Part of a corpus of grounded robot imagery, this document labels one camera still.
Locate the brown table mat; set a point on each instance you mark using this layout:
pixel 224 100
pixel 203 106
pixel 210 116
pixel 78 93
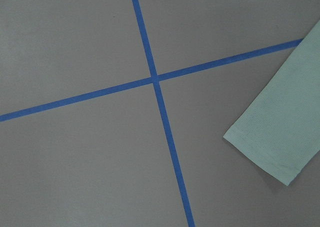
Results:
pixel 105 161

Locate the olive green long-sleeve shirt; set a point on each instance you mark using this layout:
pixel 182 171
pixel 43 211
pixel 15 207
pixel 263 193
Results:
pixel 280 130

